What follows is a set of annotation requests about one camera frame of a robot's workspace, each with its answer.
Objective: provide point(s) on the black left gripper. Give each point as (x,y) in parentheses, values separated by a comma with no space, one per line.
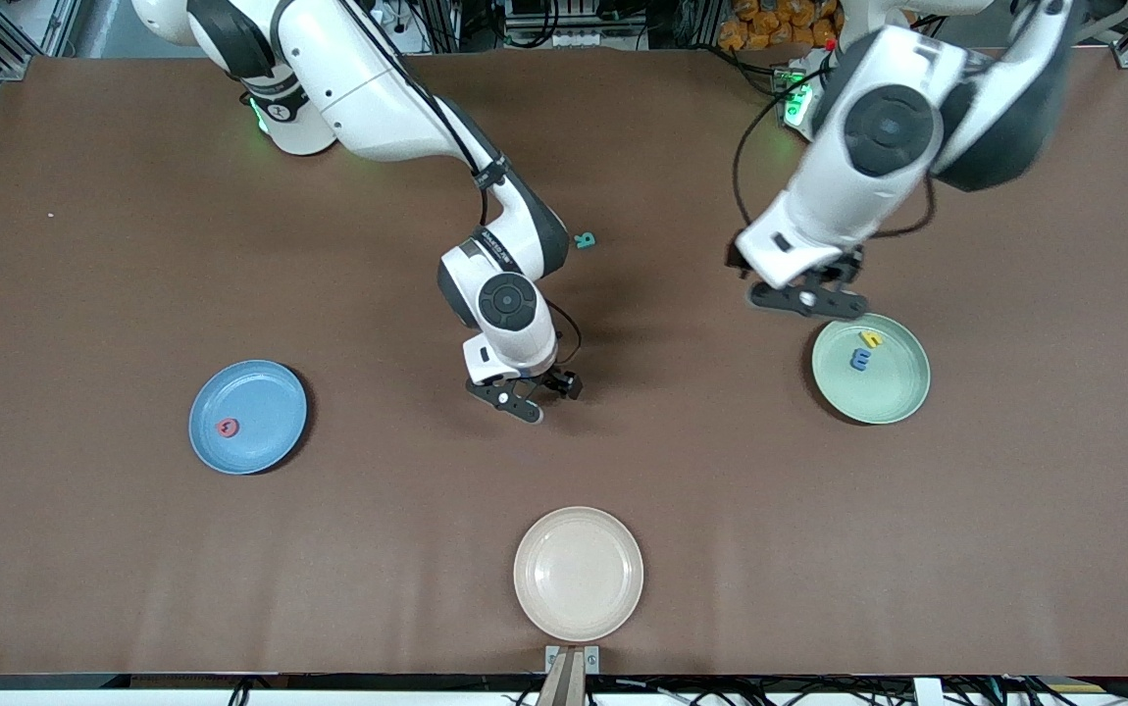
(849,267)

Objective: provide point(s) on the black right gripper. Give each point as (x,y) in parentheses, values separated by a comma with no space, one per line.
(558,381)

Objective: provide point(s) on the yellow foam lowercase h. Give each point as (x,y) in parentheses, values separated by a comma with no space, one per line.
(871,339)

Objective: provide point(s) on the blue foam lowercase m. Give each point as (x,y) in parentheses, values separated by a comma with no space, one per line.
(860,360)

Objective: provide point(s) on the teal foam letter R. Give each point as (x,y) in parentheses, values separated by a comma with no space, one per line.
(585,239)

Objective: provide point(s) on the pink foam letter Q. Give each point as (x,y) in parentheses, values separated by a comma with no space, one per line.
(228,427)

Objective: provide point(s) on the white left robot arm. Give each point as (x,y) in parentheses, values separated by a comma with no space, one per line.
(819,216)

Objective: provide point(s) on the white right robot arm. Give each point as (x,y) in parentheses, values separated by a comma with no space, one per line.
(378,98)

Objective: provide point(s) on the green plate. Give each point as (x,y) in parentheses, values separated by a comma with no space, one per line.
(888,392)

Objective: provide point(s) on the beige plate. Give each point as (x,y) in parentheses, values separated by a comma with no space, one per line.
(579,574)

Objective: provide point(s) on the blue plate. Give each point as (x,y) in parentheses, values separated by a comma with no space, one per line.
(260,392)

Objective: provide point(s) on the orange snack bags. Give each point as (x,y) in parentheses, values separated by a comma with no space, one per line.
(775,25)

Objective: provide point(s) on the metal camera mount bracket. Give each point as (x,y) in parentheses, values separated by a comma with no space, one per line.
(572,677)

